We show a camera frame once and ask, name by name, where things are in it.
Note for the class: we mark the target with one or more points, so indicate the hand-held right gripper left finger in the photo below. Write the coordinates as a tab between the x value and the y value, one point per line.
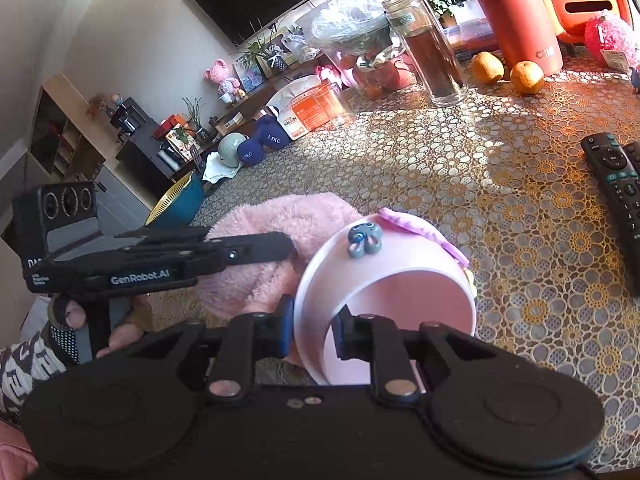
286	325

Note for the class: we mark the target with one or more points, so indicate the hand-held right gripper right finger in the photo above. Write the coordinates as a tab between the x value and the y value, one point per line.
345	335

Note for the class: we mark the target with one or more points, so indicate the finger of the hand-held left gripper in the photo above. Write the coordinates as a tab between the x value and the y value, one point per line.
240	255

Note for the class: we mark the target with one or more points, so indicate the pink towel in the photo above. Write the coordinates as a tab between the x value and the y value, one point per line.
260	215

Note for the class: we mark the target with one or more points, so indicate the pink and purple cup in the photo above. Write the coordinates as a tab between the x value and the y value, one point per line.
390	280

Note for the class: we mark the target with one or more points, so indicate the person's left forearm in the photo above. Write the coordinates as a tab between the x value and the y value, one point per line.
25	365

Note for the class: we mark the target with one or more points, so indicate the person's left hand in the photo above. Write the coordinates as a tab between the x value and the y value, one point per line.
125	337

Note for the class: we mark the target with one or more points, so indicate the teal basin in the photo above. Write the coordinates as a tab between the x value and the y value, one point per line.
182	207

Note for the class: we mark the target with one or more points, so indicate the white cloth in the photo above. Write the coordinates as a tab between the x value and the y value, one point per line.
217	172

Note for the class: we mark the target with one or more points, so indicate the blue dumbbell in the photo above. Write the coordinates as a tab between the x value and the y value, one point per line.
274	135
249	152

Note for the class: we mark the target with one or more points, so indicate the black side cabinet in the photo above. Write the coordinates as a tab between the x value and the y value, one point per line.
145	160

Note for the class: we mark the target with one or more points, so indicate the small potted plant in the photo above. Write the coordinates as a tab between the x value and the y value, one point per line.
197	122

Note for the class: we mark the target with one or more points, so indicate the wooden shelf unit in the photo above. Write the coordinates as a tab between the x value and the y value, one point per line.
65	125

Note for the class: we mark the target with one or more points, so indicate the orange tissue box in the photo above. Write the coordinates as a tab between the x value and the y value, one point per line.
300	107

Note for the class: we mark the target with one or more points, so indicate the black coffee machine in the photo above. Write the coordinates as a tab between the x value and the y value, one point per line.
125	115

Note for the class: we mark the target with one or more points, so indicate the pink teddy bear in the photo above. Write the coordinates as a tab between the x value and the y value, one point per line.
220	77

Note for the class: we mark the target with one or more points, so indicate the clear drinking glass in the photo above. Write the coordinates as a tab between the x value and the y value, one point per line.
337	105

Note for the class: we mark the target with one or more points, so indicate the person's pink clothing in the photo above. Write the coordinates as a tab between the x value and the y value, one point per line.
15	452

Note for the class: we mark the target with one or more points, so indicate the small plant in dark vase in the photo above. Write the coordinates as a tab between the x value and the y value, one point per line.
275	62

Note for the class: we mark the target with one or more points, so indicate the plastic bag of fruit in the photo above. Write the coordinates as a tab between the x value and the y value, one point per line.
380	72

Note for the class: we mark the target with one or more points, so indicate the clear plastic bag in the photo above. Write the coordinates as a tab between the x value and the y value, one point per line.
345	22

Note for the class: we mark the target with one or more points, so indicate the glass tea bottle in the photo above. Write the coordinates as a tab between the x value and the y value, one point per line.
430	55

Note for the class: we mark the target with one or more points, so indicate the orange fruit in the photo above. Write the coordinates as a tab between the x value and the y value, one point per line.
487	67
526	77

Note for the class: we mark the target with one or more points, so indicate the black remote control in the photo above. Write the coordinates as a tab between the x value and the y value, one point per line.
612	180

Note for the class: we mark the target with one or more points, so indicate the red water bottle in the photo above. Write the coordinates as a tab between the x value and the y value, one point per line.
515	15

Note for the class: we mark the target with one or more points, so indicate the pink fluffy ball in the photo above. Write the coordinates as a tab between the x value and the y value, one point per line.
607	40

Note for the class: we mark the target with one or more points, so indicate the blue photo frame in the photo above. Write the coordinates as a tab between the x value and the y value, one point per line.
248	77

